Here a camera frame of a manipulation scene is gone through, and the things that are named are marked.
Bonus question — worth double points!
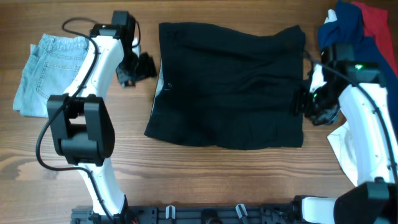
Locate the black t-shirt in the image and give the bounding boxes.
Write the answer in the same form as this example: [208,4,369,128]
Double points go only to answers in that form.
[145,22,305,150]

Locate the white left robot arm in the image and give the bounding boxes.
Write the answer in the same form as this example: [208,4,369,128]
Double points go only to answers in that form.
[44,22,156,223]

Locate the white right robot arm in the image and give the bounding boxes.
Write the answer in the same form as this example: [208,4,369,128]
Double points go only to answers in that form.
[290,60,397,223]

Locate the white garment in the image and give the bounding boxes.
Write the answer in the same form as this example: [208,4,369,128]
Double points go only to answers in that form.
[323,9,358,187]

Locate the folded light blue jeans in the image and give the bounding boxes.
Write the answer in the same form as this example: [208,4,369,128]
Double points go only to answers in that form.
[13,34,89,117]

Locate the navy blue garment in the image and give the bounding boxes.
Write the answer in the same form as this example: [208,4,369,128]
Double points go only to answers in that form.
[317,1,397,130]

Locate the red garment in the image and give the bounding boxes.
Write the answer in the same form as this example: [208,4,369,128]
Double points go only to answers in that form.
[352,1,397,77]

